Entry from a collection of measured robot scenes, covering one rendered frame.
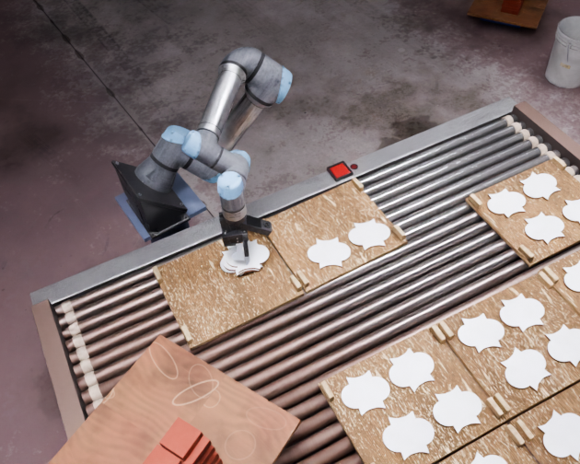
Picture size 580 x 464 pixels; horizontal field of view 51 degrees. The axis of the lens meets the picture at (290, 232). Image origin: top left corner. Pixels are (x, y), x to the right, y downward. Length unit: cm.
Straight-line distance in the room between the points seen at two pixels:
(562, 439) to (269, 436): 80
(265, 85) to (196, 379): 98
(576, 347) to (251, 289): 102
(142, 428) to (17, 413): 146
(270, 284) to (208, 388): 46
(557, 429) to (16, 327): 255
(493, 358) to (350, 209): 73
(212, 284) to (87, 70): 301
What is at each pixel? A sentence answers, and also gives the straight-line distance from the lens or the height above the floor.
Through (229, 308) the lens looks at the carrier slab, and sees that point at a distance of 200.
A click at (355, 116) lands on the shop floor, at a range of 405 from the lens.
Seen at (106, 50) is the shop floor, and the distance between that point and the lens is 498.
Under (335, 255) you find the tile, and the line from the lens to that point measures 209.
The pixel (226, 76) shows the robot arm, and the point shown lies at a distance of 201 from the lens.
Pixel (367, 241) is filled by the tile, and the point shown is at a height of 94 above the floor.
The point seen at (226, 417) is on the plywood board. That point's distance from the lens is 172.
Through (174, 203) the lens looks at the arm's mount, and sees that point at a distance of 227.
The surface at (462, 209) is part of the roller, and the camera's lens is 230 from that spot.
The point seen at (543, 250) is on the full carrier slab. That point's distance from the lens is 223.
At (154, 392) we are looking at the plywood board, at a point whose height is 104.
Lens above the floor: 262
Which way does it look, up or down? 51 degrees down
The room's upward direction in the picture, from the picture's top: 5 degrees counter-clockwise
